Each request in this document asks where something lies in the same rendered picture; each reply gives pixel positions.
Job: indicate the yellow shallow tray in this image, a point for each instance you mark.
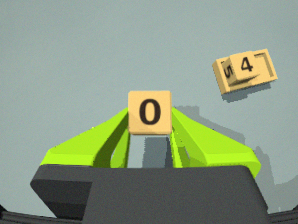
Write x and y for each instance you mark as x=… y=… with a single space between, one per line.
x=265 y=66

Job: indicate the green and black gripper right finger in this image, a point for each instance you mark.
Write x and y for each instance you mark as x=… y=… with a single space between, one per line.
x=206 y=147

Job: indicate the tan number cube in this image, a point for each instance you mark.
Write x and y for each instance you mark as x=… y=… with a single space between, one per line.
x=240 y=68
x=150 y=113

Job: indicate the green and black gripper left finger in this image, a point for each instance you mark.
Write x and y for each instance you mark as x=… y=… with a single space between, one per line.
x=95 y=146

